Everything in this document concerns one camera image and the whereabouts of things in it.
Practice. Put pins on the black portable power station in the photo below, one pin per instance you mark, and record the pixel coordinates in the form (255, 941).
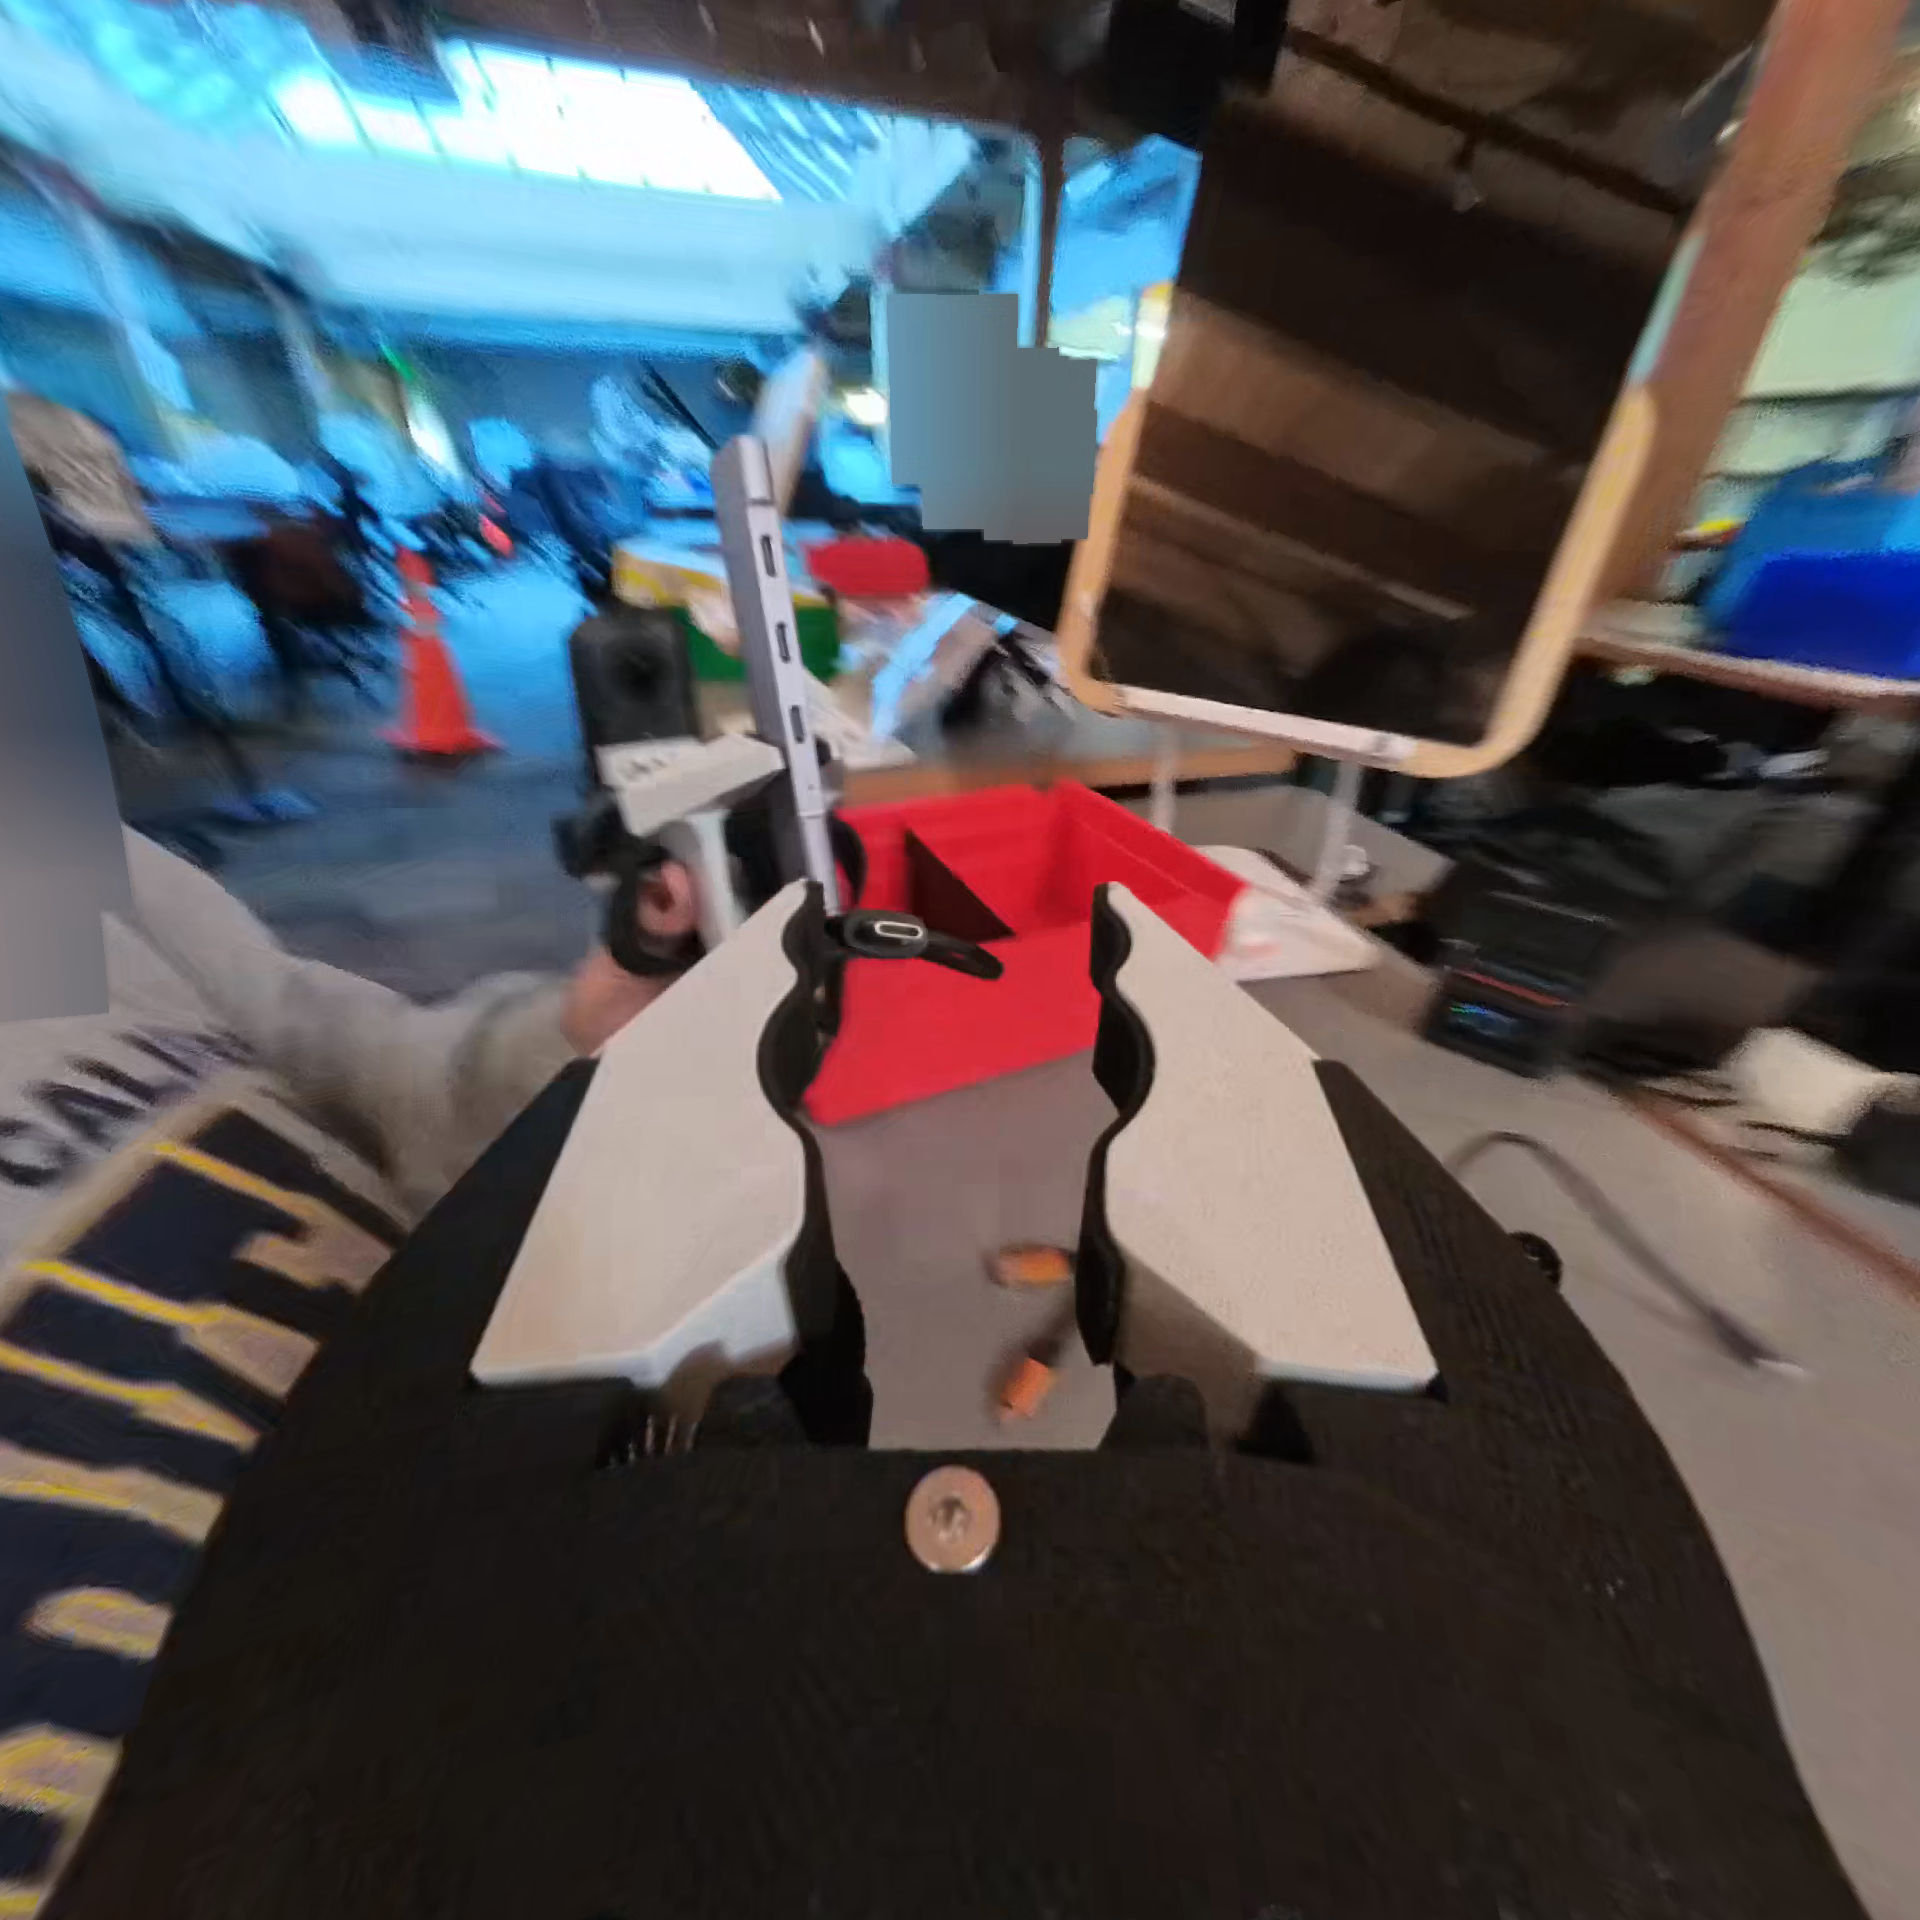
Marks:
(1497, 1019)

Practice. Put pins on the blue plastic crate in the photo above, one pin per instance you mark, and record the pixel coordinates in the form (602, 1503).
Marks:
(1817, 586)

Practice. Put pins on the white desk lamp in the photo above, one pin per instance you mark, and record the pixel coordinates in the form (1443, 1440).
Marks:
(1348, 370)

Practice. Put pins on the silver usb hub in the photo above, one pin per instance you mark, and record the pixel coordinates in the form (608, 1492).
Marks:
(774, 628)

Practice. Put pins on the grey navy printed sweatshirt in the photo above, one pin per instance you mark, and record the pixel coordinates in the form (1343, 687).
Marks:
(138, 1349)

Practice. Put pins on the person's left hand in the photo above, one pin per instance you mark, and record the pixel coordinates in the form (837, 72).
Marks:
(612, 1009)

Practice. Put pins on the red plastic bin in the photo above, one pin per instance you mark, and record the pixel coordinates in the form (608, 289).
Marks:
(959, 1050)

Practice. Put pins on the green crate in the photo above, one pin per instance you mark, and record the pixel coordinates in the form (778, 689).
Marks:
(767, 637)

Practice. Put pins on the orange traffic cone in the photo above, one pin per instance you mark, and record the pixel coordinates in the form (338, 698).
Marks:
(437, 689)

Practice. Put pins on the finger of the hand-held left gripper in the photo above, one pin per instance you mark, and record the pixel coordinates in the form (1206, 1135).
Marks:
(684, 776)

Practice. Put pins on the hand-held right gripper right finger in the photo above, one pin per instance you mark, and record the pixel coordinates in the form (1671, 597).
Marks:
(1255, 1202)

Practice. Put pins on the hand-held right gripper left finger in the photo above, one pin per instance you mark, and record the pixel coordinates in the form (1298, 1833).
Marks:
(664, 1202)

